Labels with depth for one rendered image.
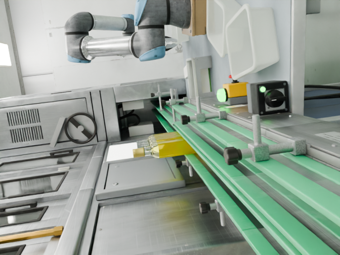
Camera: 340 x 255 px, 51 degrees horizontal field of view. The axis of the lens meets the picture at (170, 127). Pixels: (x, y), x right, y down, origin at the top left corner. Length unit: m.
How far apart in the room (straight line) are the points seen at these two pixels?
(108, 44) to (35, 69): 4.17
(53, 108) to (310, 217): 2.13
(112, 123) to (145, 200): 1.21
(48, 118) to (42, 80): 3.29
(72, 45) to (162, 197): 0.87
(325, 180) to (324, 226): 0.08
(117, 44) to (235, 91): 0.67
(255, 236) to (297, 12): 0.51
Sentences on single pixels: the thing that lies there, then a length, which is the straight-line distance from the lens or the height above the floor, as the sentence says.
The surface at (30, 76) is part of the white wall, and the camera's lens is 5.84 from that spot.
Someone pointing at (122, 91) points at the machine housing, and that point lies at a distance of 2.44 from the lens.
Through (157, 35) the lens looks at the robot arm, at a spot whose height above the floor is 0.99.
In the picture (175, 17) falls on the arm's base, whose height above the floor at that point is 0.91.
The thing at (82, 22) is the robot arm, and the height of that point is 1.32.
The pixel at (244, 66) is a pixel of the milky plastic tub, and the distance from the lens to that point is 1.15.
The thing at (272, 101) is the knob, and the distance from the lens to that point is 0.89.
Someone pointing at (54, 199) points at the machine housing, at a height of 1.50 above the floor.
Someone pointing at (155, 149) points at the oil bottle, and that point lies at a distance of 1.34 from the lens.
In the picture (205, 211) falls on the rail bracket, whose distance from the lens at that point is 0.92.
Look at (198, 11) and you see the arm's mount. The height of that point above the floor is 0.82.
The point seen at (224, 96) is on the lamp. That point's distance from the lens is 1.20.
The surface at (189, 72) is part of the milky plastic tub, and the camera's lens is 1.82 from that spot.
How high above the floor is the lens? 1.15
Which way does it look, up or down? 6 degrees down
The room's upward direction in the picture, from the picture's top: 98 degrees counter-clockwise
